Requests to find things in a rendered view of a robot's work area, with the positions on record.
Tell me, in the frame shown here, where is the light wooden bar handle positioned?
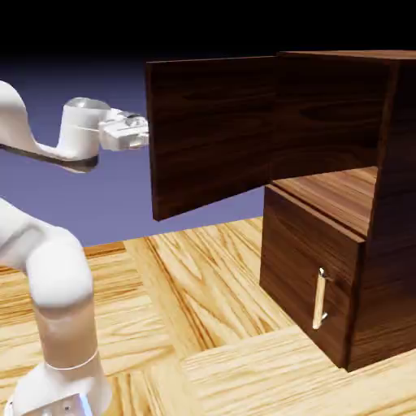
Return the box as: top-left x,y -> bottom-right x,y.
311,266 -> 335,332

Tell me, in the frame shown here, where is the dark wood door with handle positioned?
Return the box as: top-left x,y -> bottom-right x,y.
258,184 -> 366,371

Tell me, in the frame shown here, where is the dark wood cabinet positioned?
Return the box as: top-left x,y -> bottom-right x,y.
258,50 -> 416,374

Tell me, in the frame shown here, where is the dark wood cabinet door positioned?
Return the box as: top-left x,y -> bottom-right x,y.
145,55 -> 281,223

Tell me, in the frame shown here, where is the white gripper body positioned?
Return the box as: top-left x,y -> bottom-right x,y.
97,119 -> 150,152

